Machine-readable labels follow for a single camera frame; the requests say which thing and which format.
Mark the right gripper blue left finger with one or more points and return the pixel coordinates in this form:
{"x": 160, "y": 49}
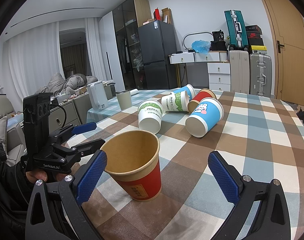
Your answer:
{"x": 55, "y": 209}

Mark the far white green paper cup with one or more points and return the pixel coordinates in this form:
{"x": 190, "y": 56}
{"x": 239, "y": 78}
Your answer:
{"x": 175, "y": 102}

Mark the beige suitcase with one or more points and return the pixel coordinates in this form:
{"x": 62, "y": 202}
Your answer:
{"x": 240, "y": 71}

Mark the near white green paper cup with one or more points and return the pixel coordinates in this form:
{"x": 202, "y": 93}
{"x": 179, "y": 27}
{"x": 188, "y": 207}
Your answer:
{"x": 150, "y": 116}

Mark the silver suitcase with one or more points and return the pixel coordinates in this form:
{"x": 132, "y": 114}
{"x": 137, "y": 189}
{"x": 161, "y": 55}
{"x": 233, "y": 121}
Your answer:
{"x": 260, "y": 75}

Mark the white green paper cup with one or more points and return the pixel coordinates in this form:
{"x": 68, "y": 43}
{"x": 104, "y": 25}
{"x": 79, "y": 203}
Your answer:
{"x": 175, "y": 102}
{"x": 150, "y": 116}

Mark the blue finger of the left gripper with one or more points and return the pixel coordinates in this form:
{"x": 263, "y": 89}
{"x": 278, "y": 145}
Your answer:
{"x": 86, "y": 147}
{"x": 84, "y": 128}

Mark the stacked shoe boxes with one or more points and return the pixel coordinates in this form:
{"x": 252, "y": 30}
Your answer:
{"x": 255, "y": 41}

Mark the teal suitcase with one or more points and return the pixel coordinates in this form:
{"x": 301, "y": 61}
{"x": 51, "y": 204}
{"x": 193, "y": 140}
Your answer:
{"x": 236, "y": 30}

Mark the white electric kettle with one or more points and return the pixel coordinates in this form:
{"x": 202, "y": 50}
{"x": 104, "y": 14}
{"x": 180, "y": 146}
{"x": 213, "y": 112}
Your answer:
{"x": 97, "y": 95}

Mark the oval mirror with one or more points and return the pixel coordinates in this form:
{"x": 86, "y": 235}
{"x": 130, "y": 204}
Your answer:
{"x": 183, "y": 42}

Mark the white curtain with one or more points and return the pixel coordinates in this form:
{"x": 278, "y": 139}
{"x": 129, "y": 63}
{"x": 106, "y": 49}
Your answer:
{"x": 34, "y": 56}

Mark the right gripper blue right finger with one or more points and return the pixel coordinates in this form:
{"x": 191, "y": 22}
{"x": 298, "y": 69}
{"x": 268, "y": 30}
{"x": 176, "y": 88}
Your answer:
{"x": 271, "y": 220}

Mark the black bag on desk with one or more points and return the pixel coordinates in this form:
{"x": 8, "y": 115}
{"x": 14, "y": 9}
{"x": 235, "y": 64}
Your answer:
{"x": 218, "y": 43}

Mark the blue rabbit paper cup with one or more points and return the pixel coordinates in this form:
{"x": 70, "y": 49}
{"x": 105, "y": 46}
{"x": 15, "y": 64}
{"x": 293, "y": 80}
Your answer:
{"x": 206, "y": 115}

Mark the black refrigerator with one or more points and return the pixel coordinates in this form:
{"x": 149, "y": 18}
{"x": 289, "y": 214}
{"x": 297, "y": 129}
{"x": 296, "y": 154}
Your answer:
{"x": 157, "y": 42}

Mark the grey drawer cabinet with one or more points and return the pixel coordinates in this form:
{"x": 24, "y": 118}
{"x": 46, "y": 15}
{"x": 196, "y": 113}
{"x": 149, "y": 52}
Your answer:
{"x": 75, "y": 112}

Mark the blue plastic bag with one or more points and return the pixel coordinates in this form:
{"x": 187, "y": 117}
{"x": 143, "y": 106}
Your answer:
{"x": 201, "y": 46}

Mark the white drawer desk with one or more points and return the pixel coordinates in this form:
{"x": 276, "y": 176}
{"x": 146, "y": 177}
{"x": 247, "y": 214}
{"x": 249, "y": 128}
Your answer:
{"x": 203, "y": 71}

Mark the dark glass display cabinet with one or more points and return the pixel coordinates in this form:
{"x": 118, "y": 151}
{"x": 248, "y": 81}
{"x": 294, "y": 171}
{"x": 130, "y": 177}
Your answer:
{"x": 127, "y": 18}

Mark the wooden door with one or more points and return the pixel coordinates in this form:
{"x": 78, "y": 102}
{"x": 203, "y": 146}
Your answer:
{"x": 287, "y": 25}

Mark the light blue checked tablecloth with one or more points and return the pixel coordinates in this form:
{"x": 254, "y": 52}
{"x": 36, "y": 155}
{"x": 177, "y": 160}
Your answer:
{"x": 114, "y": 108}

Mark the far blue paper cup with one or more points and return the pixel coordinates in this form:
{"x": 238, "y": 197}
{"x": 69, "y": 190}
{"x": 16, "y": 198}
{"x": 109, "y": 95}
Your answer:
{"x": 189, "y": 89}

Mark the beige tumbler mug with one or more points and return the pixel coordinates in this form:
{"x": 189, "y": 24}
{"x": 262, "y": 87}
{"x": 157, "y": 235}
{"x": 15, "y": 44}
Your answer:
{"x": 124, "y": 99}

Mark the red kraft paper cup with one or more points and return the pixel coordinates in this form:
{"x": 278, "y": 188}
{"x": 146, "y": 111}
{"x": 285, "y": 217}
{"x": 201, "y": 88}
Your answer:
{"x": 133, "y": 162}

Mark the far red paper cup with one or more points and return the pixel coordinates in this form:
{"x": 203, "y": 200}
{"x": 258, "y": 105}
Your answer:
{"x": 203, "y": 93}

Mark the plaid tablecloth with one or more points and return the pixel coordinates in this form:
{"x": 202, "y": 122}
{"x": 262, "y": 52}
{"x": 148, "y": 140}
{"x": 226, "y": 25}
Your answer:
{"x": 259, "y": 136}

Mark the person's left hand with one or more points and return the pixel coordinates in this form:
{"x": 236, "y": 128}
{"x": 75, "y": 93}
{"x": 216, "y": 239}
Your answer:
{"x": 38, "y": 174}

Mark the grey duvet pile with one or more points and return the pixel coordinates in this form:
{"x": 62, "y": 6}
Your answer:
{"x": 58, "y": 85}

